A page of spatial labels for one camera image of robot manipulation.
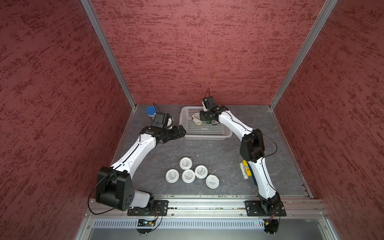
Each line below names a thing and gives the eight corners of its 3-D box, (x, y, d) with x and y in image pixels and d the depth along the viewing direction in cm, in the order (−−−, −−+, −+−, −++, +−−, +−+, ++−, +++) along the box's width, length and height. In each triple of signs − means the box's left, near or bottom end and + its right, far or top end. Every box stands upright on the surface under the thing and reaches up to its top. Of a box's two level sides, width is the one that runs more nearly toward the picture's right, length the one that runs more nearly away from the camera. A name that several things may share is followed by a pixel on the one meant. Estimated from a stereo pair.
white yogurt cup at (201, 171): (193, 177, 86) (193, 173, 80) (198, 167, 90) (198, 162, 84) (203, 183, 84) (203, 179, 78) (208, 173, 88) (209, 168, 82)
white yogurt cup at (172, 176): (166, 185, 83) (164, 181, 77) (168, 173, 87) (166, 168, 82) (178, 185, 83) (177, 181, 77) (179, 173, 87) (178, 168, 82)
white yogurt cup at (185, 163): (179, 172, 87) (178, 167, 82) (180, 162, 91) (179, 157, 86) (192, 172, 87) (191, 167, 82) (192, 162, 92) (192, 157, 86)
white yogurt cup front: (206, 191, 81) (206, 188, 76) (205, 178, 86) (206, 174, 80) (218, 191, 81) (219, 188, 76) (217, 178, 86) (218, 174, 80)
